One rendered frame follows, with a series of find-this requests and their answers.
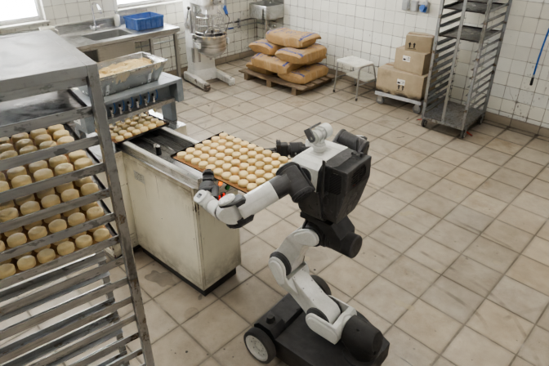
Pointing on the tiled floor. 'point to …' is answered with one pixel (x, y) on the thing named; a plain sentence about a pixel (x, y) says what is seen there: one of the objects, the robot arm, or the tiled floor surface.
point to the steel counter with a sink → (113, 38)
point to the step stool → (356, 71)
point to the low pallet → (287, 81)
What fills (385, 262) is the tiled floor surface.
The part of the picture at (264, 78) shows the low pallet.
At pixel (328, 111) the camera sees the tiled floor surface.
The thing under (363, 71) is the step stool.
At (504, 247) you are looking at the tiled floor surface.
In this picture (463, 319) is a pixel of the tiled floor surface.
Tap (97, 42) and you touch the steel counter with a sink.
